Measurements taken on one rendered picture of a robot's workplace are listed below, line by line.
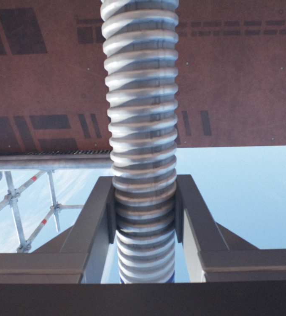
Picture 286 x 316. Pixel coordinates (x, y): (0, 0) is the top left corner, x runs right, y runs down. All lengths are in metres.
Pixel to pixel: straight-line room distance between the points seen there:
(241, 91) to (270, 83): 0.13
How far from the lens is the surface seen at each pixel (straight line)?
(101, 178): 0.16
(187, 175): 0.16
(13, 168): 1.11
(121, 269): 0.17
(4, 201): 2.03
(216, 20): 1.10
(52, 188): 2.81
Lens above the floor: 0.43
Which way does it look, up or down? 17 degrees up
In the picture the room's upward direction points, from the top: 178 degrees clockwise
